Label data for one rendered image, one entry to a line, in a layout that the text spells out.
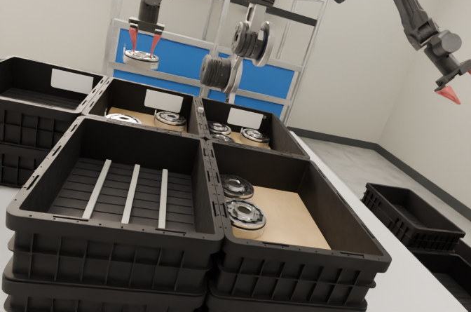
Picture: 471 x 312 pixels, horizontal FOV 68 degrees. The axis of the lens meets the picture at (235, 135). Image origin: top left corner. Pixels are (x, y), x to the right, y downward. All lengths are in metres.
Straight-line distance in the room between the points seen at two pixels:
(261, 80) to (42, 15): 2.16
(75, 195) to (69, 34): 3.22
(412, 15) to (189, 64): 2.07
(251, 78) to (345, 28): 1.63
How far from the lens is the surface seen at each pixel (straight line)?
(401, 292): 1.07
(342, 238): 0.79
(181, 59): 2.99
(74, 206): 0.74
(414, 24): 1.27
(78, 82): 1.28
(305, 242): 0.80
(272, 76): 3.19
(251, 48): 1.56
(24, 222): 0.54
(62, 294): 0.61
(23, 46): 4.03
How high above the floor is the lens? 1.25
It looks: 19 degrees down
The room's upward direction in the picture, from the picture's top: 16 degrees clockwise
